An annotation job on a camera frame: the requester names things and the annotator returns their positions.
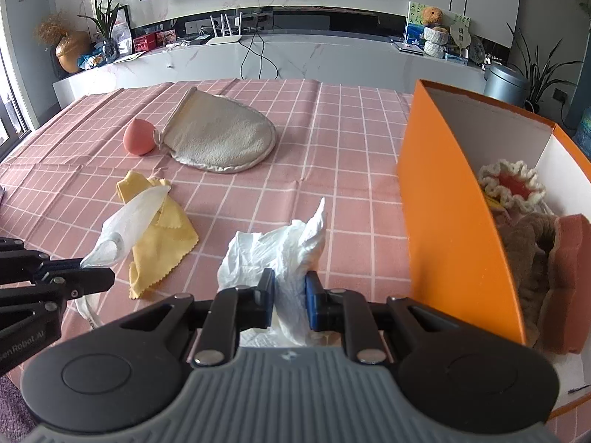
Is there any white paper towel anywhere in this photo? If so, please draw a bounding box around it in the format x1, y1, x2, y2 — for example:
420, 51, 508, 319
217, 201, 327, 347

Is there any white translucent plastic bag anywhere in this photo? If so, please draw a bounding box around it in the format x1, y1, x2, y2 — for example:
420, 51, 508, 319
73, 184, 172, 328

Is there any yellow microfiber cloth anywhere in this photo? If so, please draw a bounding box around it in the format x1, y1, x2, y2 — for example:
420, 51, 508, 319
129, 195, 199, 300

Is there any pink egg makeup sponge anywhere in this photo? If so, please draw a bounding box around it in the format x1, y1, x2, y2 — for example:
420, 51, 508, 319
123, 118, 156, 156

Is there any beige bath mitt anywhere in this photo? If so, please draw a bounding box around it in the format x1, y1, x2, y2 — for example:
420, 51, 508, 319
154, 87, 279, 174

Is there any pink checkered tablecloth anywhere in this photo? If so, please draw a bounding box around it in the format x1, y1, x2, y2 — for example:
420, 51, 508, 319
1, 80, 415, 322

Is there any brown knitted cloth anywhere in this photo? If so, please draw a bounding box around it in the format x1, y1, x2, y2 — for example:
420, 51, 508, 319
497, 213, 557, 348

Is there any orange cardboard box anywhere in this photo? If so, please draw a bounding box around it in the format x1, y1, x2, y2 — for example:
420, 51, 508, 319
398, 80, 590, 423

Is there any crocheted flower coaster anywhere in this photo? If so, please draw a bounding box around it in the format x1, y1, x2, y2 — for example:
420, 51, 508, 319
477, 159, 546, 213

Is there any pink sponge block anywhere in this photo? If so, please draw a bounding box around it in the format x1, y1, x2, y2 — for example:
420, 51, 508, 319
538, 214, 590, 355

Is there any golden brown vase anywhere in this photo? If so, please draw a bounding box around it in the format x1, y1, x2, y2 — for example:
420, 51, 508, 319
55, 31, 91, 74

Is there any green potted plant left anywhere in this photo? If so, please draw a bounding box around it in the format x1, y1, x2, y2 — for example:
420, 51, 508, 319
80, 0, 122, 64

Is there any green potted plant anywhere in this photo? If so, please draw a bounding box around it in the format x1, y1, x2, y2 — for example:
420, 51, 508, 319
507, 23, 583, 114
80, 0, 122, 64

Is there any white marble tv console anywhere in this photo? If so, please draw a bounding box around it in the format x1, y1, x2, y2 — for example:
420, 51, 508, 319
53, 34, 485, 108

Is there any red box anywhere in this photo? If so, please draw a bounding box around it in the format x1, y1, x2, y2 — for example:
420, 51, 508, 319
132, 33, 158, 53

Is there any white wifi router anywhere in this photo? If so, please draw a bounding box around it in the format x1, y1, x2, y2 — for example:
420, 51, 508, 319
206, 13, 242, 45

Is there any grey metal trash can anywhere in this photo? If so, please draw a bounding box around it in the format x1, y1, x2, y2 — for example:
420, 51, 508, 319
484, 63, 530, 107

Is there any picture book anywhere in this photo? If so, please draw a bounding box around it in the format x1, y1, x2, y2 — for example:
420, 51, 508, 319
403, 1, 471, 48

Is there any white woven pot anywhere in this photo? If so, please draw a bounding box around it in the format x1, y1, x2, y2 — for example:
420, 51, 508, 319
423, 26, 450, 59

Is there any blue water bottle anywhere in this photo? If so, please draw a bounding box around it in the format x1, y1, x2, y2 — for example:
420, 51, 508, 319
573, 106, 591, 159

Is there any round paper fan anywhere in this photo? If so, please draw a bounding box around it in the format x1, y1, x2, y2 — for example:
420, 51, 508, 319
450, 21, 472, 59

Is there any brown teddy bear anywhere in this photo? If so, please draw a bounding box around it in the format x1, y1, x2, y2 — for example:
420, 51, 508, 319
421, 6, 444, 27

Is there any green potted plant right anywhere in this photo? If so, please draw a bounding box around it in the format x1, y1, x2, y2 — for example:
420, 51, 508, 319
507, 23, 583, 114

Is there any black picture frame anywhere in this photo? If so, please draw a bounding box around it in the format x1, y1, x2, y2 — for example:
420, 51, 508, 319
111, 5, 133, 56

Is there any black cable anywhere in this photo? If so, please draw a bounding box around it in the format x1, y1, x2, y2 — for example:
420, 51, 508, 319
238, 31, 282, 81

